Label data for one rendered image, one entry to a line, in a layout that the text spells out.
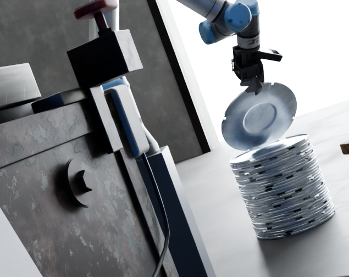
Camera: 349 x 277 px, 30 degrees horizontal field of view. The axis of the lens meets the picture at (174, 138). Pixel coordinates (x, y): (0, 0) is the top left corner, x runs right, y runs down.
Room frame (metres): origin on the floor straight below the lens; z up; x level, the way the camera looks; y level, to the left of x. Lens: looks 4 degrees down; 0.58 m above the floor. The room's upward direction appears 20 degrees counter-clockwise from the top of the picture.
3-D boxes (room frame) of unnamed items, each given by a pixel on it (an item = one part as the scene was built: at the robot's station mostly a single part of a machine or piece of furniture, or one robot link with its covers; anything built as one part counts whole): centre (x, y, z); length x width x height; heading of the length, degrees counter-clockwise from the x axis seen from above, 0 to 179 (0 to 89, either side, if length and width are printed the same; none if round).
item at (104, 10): (1.10, 0.05, 0.72); 0.07 x 0.06 x 0.08; 157
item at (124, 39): (1.10, 0.06, 0.62); 0.10 x 0.06 x 0.20; 67
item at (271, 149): (2.29, -0.30, 0.28); 0.29 x 0.29 x 0.01
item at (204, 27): (1.97, -0.24, 0.72); 0.11 x 0.11 x 0.08; 15
